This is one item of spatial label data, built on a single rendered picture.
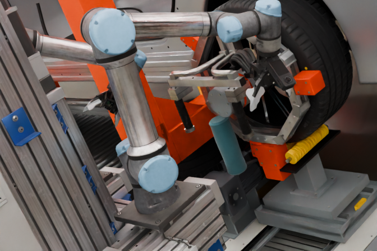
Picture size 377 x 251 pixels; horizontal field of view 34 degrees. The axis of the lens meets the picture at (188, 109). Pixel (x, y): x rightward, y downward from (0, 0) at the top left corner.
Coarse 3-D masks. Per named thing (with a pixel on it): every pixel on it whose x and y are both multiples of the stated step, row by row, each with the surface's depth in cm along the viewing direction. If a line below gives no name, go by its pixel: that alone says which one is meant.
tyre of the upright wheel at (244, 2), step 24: (240, 0) 249; (288, 0) 245; (312, 0) 246; (288, 24) 235; (312, 24) 239; (288, 48) 238; (312, 48) 235; (336, 48) 242; (336, 72) 242; (312, 96) 242; (336, 96) 248; (312, 120) 249
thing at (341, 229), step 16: (368, 192) 278; (256, 208) 299; (272, 208) 297; (352, 208) 275; (368, 208) 273; (272, 224) 294; (288, 224) 285; (304, 224) 276; (320, 224) 269; (336, 224) 268; (352, 224) 266; (336, 240) 266
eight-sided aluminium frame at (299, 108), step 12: (204, 36) 256; (252, 36) 237; (204, 48) 261; (192, 60) 270; (204, 60) 271; (288, 60) 233; (204, 72) 276; (204, 96) 278; (300, 96) 242; (300, 108) 238; (288, 120) 246; (300, 120) 248; (240, 132) 272; (264, 132) 267; (276, 132) 262; (288, 132) 250
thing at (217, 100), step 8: (240, 72) 252; (216, 88) 246; (224, 88) 245; (208, 96) 250; (216, 96) 247; (224, 96) 243; (216, 104) 249; (224, 104) 246; (216, 112) 252; (224, 112) 248; (232, 112) 246
